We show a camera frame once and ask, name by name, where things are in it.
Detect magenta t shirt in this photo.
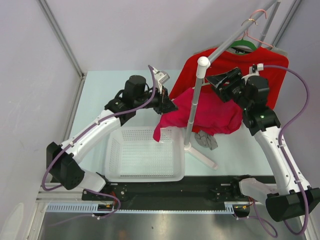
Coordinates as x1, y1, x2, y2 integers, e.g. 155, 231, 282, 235
153, 85, 243, 142

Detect grey garment behind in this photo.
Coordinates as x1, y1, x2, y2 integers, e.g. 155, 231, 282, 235
270, 47, 288, 57

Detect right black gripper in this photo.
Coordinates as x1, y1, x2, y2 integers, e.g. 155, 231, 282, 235
206, 67, 252, 111

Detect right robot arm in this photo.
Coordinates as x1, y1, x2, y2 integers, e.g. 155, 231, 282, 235
206, 67, 320, 222

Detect grey clothes rack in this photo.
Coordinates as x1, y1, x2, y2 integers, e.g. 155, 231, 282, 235
184, 0, 281, 170

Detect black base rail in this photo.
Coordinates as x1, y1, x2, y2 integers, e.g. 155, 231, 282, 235
81, 175, 258, 207

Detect white slotted cable duct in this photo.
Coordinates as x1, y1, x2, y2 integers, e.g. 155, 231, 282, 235
46, 202, 251, 215

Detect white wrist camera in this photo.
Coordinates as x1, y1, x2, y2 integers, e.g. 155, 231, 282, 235
152, 68, 170, 89
242, 63, 264, 82

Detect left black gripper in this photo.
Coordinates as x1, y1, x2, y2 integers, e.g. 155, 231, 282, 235
133, 84, 178, 115

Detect grey cloth on table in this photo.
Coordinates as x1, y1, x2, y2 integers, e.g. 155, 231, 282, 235
194, 130, 218, 151

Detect dark green hanger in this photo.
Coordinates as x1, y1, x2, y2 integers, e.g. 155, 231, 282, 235
229, 32, 257, 51

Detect red t shirt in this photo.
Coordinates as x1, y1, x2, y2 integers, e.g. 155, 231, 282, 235
169, 47, 289, 109

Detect pale green hanger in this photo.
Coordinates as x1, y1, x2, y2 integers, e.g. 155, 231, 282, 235
192, 78, 215, 90

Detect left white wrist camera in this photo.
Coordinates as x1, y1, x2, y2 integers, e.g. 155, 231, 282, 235
152, 68, 170, 89

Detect pink wire hanger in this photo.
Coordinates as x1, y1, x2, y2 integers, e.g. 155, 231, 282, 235
242, 9, 274, 49

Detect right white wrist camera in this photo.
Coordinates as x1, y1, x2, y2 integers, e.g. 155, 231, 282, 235
242, 63, 264, 82

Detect white perforated plastic basket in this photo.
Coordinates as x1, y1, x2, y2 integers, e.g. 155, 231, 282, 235
104, 126, 185, 183

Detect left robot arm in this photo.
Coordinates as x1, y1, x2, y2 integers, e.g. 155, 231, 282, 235
41, 68, 178, 200

